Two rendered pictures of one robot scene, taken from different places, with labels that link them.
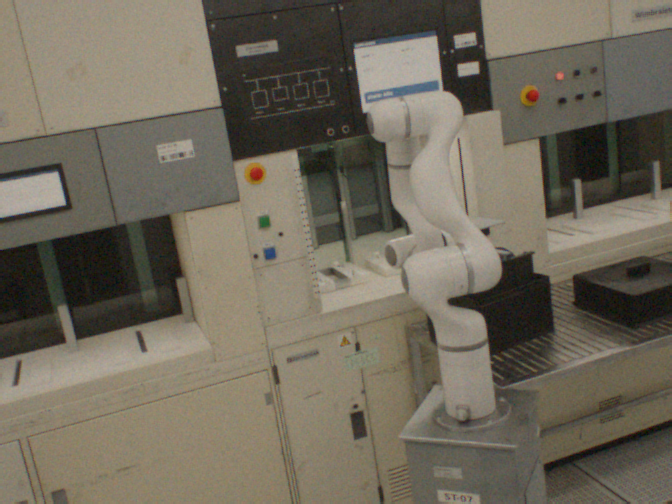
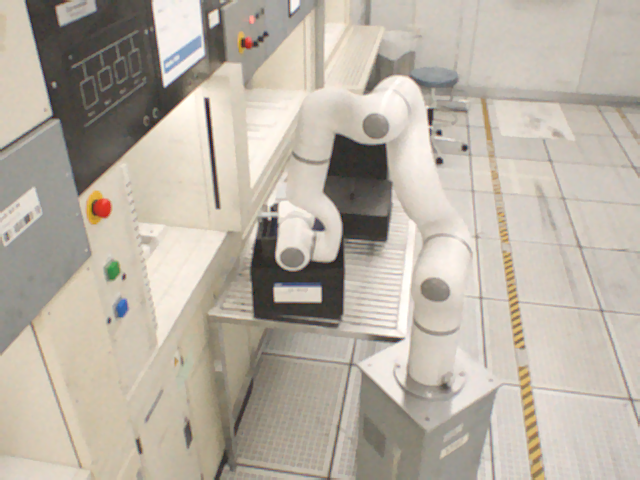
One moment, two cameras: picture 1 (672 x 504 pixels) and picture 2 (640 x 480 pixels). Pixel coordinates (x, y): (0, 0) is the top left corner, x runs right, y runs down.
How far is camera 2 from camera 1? 1.71 m
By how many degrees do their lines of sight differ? 59
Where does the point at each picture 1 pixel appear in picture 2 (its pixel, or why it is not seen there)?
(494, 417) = (457, 367)
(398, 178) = (318, 174)
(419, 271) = (459, 277)
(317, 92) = (132, 68)
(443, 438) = (457, 409)
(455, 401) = (442, 372)
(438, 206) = (443, 204)
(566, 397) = not seen: hidden behind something
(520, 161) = not seen: hidden behind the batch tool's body
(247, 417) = not seen: outside the picture
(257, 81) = (83, 64)
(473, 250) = (465, 237)
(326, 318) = (163, 349)
